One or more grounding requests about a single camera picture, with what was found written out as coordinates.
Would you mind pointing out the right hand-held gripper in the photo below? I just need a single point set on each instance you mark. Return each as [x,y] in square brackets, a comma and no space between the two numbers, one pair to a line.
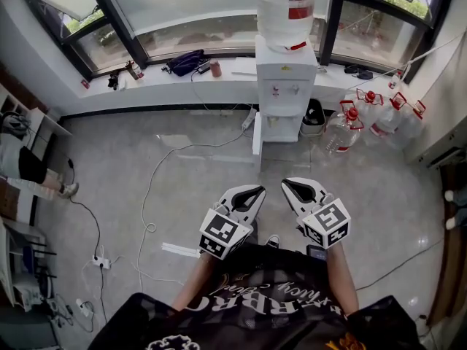
[328,222]

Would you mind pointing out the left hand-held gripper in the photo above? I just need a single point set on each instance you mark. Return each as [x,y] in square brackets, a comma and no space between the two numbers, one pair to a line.
[222,232]

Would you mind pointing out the white water dispenser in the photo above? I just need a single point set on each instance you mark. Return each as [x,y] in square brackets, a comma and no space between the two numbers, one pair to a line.
[266,71]

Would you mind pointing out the person's right forearm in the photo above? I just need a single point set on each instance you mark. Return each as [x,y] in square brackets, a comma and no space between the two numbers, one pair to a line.
[343,279]

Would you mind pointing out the person's left forearm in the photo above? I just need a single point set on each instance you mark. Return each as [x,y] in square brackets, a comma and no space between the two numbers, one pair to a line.
[193,283]

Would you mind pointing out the large wrapped water jug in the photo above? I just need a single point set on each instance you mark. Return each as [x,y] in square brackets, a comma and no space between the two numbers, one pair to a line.
[273,13]

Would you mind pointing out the person's black white shoe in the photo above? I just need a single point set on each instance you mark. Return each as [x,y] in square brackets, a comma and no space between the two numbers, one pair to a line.
[273,241]

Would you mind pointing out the small dark device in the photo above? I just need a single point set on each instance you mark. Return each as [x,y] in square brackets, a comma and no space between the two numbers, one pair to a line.
[316,253]

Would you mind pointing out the grey trash bin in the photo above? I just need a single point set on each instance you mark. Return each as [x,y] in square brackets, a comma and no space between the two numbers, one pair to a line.
[312,119]

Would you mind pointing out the white flat strip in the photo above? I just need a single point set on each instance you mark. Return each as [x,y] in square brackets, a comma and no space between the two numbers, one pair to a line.
[180,250]

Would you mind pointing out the long white power strip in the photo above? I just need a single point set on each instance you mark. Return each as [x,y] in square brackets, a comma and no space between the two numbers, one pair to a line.
[249,119]

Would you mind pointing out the person's black printed shirt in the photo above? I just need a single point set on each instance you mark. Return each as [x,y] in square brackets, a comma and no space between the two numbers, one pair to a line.
[262,305]

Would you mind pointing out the white flat board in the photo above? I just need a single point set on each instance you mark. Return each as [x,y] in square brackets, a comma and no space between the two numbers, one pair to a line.
[244,66]

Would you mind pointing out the black power adapter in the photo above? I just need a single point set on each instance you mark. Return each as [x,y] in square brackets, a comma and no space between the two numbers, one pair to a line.
[203,68]

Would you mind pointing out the small bottle red cap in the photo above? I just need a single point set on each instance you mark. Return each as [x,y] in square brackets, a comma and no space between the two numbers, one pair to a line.
[394,81]

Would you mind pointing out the dark purple bag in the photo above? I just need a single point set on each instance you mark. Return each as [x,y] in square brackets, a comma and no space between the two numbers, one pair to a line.
[184,63]

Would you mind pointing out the white power strip black plug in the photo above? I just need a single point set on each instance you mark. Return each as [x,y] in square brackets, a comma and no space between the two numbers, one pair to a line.
[101,262]

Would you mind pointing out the brown bottle red label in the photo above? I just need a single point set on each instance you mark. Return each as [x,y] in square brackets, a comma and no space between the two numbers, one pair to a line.
[135,70]

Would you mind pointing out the small black figurine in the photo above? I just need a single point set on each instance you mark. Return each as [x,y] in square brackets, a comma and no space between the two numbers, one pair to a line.
[113,81]

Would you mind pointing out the black-framed window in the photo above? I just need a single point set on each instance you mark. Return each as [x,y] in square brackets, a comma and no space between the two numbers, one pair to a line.
[337,20]

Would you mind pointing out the small white power strip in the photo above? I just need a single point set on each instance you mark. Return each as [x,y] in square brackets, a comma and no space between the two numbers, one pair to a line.
[83,307]

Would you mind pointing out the small red box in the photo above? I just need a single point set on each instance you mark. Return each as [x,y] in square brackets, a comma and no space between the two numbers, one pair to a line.
[85,84]

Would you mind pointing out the white shelf unit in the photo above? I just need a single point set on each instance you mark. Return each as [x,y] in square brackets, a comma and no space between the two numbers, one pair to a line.
[47,122]

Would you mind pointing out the metal equipment rack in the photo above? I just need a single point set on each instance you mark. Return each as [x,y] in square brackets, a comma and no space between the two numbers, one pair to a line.
[22,232]

